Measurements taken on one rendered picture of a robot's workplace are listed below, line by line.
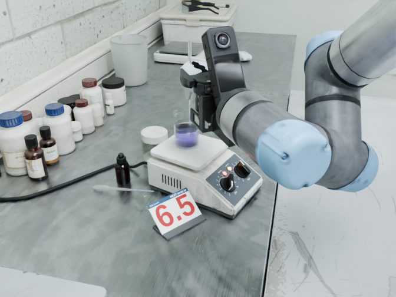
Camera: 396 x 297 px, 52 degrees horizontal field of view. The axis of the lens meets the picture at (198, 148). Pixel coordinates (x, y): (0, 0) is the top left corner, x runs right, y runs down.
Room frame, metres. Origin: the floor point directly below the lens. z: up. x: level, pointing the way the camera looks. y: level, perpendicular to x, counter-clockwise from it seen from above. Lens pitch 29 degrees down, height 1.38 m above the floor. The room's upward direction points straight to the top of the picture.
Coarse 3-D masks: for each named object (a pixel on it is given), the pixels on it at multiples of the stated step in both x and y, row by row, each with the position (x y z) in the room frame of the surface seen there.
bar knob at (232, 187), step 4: (228, 176) 0.64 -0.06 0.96; (232, 176) 0.64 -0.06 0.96; (220, 180) 0.64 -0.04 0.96; (224, 180) 0.64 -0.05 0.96; (228, 180) 0.64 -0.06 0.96; (232, 180) 0.63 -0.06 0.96; (220, 184) 0.63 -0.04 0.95; (224, 184) 0.63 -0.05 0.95; (228, 184) 0.63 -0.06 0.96; (232, 184) 0.62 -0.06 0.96; (224, 188) 0.62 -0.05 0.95; (228, 188) 0.62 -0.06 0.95; (232, 188) 0.63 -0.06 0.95
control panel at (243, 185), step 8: (232, 160) 0.71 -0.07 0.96; (224, 168) 0.68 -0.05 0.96; (232, 168) 0.69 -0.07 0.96; (216, 176) 0.65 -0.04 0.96; (224, 176) 0.66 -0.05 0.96; (248, 176) 0.68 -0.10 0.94; (256, 176) 0.69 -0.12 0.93; (216, 184) 0.63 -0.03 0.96; (240, 184) 0.65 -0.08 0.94; (248, 184) 0.66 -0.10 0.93; (224, 192) 0.62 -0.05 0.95; (232, 192) 0.63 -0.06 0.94; (240, 192) 0.63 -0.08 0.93; (232, 200) 0.61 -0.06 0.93
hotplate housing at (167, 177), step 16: (160, 160) 0.69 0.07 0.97; (224, 160) 0.70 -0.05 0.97; (160, 176) 0.68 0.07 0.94; (176, 176) 0.66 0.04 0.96; (192, 176) 0.64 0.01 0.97; (208, 176) 0.64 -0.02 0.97; (192, 192) 0.64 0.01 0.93; (208, 192) 0.62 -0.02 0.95; (208, 208) 0.62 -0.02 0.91; (224, 208) 0.60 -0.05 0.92; (240, 208) 0.61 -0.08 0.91
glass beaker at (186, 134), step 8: (184, 104) 0.75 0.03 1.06; (176, 112) 0.74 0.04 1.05; (184, 112) 0.75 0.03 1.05; (176, 120) 0.71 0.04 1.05; (184, 120) 0.70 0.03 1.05; (176, 128) 0.71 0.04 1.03; (184, 128) 0.70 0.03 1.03; (192, 128) 0.70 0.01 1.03; (176, 136) 0.71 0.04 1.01; (184, 136) 0.70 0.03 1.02; (192, 136) 0.70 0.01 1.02; (176, 144) 0.71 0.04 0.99; (184, 144) 0.70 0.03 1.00; (192, 144) 0.70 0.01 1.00
